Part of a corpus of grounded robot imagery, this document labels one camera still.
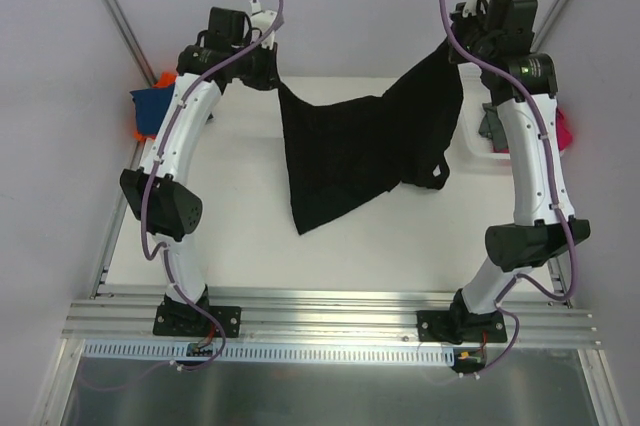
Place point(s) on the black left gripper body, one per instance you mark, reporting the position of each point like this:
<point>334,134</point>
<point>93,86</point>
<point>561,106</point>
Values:
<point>265,70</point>

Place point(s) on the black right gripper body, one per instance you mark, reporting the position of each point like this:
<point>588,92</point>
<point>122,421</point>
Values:
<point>460,49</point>

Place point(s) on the black t shirt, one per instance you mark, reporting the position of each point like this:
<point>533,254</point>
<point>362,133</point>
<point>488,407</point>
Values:
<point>343,155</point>

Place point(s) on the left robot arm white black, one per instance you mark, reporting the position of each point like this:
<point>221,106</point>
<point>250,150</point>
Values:
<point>235,46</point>

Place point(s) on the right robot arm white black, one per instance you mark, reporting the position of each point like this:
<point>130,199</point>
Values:
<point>522,84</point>

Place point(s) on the orange t shirt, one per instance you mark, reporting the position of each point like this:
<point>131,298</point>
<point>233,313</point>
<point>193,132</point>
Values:
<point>162,81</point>

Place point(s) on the grey green t shirt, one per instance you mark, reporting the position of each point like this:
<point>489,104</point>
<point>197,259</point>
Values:
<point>491,128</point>

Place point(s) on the blue t shirt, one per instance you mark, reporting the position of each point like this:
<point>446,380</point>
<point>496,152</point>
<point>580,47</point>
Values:
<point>150,111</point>

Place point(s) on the white plastic laundry basket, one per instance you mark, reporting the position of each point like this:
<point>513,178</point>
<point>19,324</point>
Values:
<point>472,113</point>

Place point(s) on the pink t shirt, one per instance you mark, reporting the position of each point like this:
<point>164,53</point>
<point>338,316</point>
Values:
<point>564,135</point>

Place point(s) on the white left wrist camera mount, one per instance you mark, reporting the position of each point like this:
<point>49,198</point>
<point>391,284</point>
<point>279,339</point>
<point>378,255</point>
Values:
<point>260,21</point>

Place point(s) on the left corner aluminium post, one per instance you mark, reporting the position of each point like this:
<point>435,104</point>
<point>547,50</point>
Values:
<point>130,40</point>

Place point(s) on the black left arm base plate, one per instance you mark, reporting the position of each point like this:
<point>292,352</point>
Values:
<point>181,320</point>

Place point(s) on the aluminium mounting rail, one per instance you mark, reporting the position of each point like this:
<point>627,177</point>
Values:
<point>327,317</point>

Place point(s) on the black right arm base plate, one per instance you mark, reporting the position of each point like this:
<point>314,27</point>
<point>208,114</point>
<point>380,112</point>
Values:
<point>445,326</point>

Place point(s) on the white slotted cable duct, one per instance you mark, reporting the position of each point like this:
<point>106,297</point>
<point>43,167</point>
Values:
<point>276,353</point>

